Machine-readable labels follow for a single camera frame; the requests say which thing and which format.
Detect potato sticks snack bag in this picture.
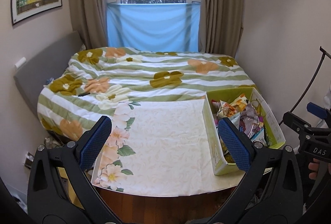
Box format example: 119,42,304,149
217,94,249,119

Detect person's right hand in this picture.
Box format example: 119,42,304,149
308,158,321,180

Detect purple snack bag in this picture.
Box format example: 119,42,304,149
239,104,264,139

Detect green cardboard snack box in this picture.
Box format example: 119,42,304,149
202,87,285,176

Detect green striped floral duvet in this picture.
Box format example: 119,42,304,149
37,47,254,140

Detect grey bed headboard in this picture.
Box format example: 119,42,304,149
13,31,83,116

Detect right beige curtain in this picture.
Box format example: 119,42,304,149
198,0,244,57

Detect blue window cloth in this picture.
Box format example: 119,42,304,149
107,3,200,52

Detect black cable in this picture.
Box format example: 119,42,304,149
278,46,331,126

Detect white wall switch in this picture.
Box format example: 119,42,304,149
15,57,26,70

